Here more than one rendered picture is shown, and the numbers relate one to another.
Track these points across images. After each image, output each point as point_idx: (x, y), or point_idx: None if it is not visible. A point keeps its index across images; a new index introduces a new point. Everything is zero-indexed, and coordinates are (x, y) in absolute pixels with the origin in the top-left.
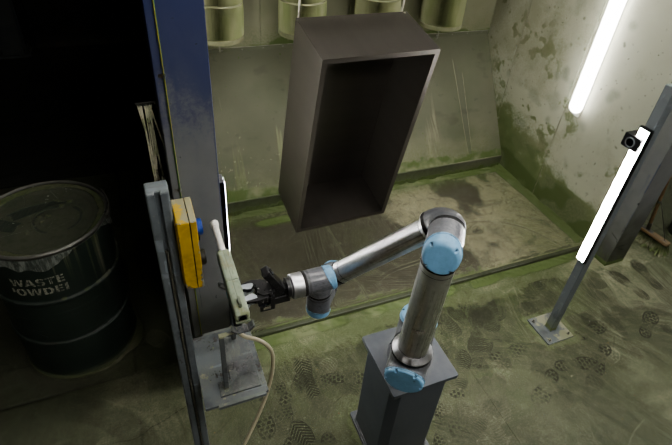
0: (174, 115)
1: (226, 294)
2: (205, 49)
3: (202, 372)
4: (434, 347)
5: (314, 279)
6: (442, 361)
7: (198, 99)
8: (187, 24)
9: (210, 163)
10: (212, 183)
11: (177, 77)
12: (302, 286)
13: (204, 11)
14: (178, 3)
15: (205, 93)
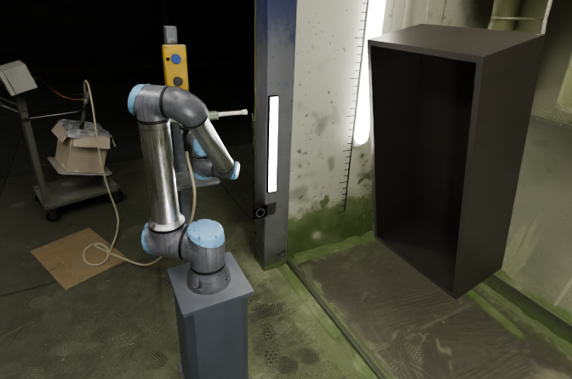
0: (257, 36)
1: (264, 191)
2: None
3: (183, 172)
4: (217, 298)
5: (193, 135)
6: (199, 302)
7: (263, 27)
8: None
9: (264, 77)
10: (264, 93)
11: (259, 10)
12: (189, 134)
13: None
14: None
15: (265, 24)
